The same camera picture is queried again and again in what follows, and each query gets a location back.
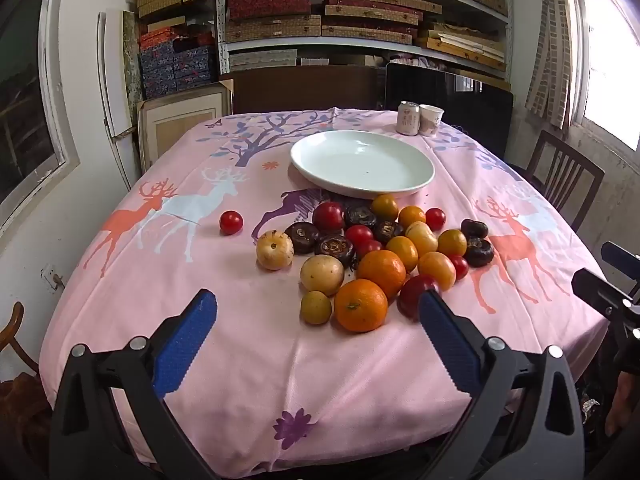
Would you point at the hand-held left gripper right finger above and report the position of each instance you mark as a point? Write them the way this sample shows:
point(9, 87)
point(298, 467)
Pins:
point(450, 345)

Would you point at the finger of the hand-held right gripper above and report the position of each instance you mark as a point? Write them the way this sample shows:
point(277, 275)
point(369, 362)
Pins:
point(617, 256)
point(597, 290)

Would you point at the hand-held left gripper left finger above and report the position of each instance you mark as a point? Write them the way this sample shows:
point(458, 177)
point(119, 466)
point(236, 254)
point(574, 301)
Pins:
point(185, 340)

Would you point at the dark red plum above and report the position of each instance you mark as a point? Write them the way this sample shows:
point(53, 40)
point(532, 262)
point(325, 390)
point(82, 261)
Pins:
point(410, 295)
point(328, 215)

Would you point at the orange cherry tomato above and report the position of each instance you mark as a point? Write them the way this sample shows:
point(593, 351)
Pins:
point(436, 270)
point(402, 253)
point(411, 215)

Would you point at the red cherry tomato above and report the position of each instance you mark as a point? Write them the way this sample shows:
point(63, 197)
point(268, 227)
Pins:
point(435, 218)
point(358, 233)
point(459, 266)
point(369, 248)
point(231, 222)

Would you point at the dark purple water chestnut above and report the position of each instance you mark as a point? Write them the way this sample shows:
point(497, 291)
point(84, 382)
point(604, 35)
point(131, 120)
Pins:
point(334, 248)
point(302, 236)
point(388, 231)
point(474, 228)
point(479, 252)
point(360, 215)

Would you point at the mandarin orange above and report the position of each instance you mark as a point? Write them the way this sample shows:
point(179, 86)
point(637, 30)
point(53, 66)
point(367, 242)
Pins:
point(381, 272)
point(360, 305)

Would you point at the yellow orange tomato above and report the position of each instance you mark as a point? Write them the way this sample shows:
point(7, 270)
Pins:
point(452, 242)
point(384, 207)

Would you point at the yellow lumpy tomato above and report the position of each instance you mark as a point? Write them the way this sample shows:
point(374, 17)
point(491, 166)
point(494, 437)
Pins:
point(421, 237)

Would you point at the pale yellow apple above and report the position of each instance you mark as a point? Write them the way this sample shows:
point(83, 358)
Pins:
point(274, 249)

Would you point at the small olive yellow plum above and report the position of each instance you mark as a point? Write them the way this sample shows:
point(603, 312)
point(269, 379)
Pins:
point(315, 307)

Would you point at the large pale yellow plum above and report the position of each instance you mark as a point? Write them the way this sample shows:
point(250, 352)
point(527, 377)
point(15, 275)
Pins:
point(322, 274)

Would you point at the white oval plate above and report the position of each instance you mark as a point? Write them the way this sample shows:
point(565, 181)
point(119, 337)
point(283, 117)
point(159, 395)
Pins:
point(360, 160)

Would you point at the person's right hand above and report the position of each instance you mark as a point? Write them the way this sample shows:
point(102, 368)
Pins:
point(625, 405)

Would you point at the pink deer print tablecloth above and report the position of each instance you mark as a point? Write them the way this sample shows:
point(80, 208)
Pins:
point(225, 310)

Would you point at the dark wooden slatted chair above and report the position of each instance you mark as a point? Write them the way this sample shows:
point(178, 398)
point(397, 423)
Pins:
point(565, 160)

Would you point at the curved brown wooden chair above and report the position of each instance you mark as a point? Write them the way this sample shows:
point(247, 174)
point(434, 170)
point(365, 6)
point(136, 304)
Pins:
point(15, 320)

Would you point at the white framed window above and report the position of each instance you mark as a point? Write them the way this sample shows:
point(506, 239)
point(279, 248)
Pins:
point(610, 60)
point(30, 110)

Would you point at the black glossy panel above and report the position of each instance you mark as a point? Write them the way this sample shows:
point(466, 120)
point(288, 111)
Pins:
point(470, 105)

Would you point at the brick pattern curtain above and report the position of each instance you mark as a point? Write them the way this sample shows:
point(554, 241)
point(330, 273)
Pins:
point(550, 50)

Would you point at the wooden framed picture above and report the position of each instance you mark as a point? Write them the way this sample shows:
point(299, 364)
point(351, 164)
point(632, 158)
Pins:
point(180, 120)

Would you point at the white paper cup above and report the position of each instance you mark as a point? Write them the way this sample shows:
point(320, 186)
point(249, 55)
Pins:
point(431, 119)

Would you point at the white drink can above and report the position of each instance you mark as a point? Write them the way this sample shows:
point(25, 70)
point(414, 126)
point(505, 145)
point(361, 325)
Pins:
point(407, 120)

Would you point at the white leaning panel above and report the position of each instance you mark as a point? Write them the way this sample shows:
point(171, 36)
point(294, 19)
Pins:
point(107, 90)

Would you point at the stack of blue patterned boxes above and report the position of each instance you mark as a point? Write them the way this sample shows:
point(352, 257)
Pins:
point(170, 67)

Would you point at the brown wooden board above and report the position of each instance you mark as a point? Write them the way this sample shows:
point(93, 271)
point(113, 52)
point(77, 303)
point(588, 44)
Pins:
point(300, 90)

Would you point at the grey stone slab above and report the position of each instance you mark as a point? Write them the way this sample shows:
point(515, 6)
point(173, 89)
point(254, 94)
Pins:
point(131, 60)

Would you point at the orange patterned box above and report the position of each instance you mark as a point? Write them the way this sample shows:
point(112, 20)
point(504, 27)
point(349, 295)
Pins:
point(156, 39)

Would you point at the white metal shelving rack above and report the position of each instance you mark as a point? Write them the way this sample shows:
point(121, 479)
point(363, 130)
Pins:
point(350, 46)

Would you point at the stack of woven flat boxes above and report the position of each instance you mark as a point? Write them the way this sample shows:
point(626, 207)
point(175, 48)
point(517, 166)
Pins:
point(272, 28)

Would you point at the red patterned box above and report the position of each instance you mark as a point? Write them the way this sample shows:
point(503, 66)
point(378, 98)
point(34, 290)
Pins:
point(267, 2)

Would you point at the white wall socket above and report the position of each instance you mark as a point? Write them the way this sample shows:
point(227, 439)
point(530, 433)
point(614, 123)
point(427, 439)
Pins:
point(52, 279)

